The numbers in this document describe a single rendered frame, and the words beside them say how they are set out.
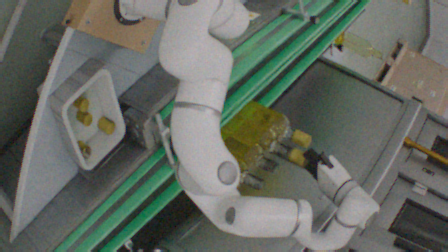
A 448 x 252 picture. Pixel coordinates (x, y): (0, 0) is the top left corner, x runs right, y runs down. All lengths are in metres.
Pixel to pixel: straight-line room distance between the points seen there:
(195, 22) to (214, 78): 0.12
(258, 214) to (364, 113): 0.81
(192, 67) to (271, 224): 0.32
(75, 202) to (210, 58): 0.59
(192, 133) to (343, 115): 0.85
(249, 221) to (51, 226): 0.58
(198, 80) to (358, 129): 0.81
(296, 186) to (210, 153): 0.57
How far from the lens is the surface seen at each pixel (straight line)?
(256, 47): 1.51
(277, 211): 1.03
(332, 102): 1.77
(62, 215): 1.34
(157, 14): 1.13
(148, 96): 1.39
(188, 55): 0.92
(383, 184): 1.51
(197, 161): 0.94
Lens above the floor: 1.75
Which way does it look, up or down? 33 degrees down
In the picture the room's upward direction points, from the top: 115 degrees clockwise
